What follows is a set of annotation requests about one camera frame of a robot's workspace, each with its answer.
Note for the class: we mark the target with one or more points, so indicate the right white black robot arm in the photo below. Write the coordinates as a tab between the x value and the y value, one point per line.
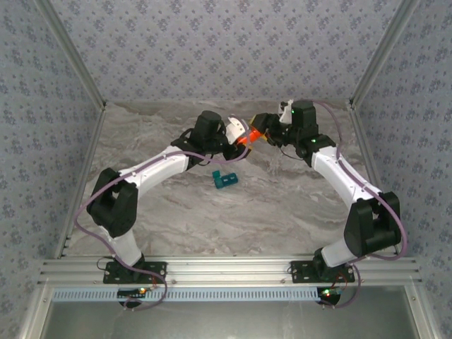
339	173

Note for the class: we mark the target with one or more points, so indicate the teal weekly pill organizer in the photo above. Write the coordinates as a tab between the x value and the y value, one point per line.
229	180

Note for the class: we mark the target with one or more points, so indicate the aluminium frame post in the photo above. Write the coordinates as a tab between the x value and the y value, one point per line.
380	53
73	53

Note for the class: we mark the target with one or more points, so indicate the small circuit board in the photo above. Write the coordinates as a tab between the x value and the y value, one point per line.
132	292
330	292

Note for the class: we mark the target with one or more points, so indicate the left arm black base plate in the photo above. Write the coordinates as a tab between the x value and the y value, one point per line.
159	272

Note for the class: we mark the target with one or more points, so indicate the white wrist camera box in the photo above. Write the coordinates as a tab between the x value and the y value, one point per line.
236	130
286	113

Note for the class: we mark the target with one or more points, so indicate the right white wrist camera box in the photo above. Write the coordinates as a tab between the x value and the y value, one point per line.
286	113

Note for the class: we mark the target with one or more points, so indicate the aluminium lower frame rail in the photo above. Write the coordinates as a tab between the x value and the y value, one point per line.
422	314
35	314

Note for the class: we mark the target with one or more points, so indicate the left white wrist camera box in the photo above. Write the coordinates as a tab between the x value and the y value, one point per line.
236	130

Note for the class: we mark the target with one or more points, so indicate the aluminium mounting rail beam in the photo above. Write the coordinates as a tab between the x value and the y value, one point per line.
226	270

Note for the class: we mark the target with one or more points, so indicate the orange pill bottle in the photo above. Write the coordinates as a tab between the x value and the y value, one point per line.
252	137

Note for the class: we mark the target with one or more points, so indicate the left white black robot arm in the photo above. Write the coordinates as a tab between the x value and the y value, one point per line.
155	169

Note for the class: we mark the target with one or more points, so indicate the grey metal panel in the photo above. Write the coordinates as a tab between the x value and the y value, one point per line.
226	321

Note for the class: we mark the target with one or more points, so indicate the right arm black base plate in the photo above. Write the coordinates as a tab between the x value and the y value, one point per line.
300	273

